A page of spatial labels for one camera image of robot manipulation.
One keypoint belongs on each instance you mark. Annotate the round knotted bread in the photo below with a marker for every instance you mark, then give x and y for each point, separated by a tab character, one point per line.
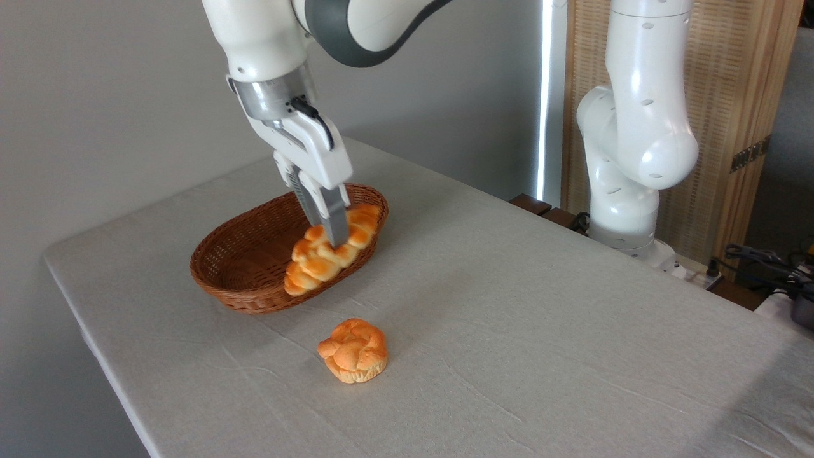
353	351

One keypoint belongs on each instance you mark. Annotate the long braided bread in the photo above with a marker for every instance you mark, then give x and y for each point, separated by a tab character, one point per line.
318	267

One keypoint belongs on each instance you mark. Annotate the dark brown wooden block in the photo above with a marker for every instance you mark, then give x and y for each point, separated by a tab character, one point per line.
561	218
530	204

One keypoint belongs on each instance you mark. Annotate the brown wicker basket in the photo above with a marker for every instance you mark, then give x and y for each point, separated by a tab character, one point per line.
235	267

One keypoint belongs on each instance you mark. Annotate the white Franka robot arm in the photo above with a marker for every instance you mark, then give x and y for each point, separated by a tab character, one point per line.
636	127

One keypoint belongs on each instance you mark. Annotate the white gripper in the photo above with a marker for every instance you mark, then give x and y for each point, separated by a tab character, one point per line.
315	156

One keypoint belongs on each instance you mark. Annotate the dark metal screen hinge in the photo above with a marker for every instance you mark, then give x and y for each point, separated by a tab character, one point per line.
750	154

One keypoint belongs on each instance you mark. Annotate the grey tablecloth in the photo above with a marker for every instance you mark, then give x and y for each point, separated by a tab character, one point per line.
509	331

